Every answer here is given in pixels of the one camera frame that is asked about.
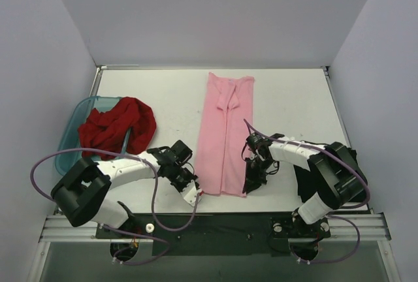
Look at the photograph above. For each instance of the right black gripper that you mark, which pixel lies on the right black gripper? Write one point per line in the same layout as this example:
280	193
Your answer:
253	171

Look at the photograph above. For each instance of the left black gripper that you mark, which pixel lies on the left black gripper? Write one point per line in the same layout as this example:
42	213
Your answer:
182	181

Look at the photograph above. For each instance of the pink t shirt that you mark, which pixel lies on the pink t shirt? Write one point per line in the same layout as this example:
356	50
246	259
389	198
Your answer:
218	162

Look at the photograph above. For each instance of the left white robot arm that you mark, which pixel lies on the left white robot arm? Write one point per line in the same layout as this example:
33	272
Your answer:
81	192

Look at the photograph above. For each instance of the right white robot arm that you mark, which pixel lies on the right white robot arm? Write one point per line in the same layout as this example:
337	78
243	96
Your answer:
283	150

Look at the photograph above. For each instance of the black folded t shirt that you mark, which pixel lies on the black folded t shirt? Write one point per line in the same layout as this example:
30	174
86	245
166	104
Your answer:
332	173

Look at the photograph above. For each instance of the red t shirt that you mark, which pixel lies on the red t shirt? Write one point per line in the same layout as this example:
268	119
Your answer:
107	130

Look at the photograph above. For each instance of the teal plastic bin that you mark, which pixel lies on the teal plastic bin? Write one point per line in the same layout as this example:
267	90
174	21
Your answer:
70	139

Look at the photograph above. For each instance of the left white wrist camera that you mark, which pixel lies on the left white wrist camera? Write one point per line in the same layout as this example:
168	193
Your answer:
192	193

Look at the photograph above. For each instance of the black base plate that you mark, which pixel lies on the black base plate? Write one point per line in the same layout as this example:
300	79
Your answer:
218	234

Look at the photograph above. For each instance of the aluminium rail frame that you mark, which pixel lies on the aluminium rail frame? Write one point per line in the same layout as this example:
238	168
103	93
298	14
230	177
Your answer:
372	227

